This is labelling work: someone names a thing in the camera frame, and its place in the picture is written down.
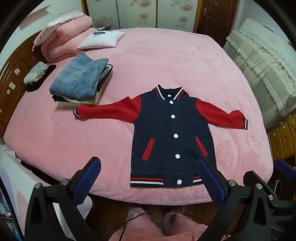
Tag lace-covered furniture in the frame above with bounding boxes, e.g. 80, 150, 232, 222
223, 18, 296, 128

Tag wooden drawer cabinet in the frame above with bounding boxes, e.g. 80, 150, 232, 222
266, 120, 296, 163

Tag folded pink quilt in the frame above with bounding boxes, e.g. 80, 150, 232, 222
32, 10, 93, 63

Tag floral wardrobe doors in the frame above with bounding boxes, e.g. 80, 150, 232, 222
81, 0, 204, 35

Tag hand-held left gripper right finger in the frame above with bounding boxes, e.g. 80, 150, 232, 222
196, 157, 275, 241

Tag folded blue denim garment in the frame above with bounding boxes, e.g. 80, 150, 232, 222
49, 51, 110, 99

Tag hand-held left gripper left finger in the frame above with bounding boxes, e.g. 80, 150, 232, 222
24, 157, 102, 241

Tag navy and red varsity jacket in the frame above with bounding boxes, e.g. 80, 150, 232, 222
73, 85, 248, 188

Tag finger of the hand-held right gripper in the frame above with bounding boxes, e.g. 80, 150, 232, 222
274, 158, 296, 184
243, 170, 286, 209

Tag small white printed pillow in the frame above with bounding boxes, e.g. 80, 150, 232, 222
77, 30, 126, 49

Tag grey patterned cloth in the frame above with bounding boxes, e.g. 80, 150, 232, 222
23, 61, 49, 84

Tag person's legs in pink trousers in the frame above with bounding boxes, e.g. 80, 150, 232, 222
109, 207, 232, 241

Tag black cable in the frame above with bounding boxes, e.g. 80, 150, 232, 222
118, 205, 153, 241

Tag pink fleece bed blanket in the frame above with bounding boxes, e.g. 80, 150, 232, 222
3, 28, 274, 205

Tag flat black cloth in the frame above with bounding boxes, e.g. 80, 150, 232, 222
26, 64, 57, 92

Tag brown wooden door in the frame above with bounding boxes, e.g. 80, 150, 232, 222
199, 0, 239, 47

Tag wooden headboard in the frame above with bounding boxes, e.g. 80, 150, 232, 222
0, 30, 48, 127

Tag white storage box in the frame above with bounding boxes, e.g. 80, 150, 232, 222
0, 145, 33, 241

